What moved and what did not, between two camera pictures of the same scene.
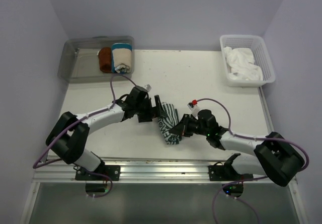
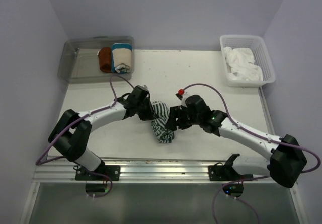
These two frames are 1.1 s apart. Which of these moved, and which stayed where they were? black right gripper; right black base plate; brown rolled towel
Moved: black right gripper
Stayed: right black base plate; brown rolled towel
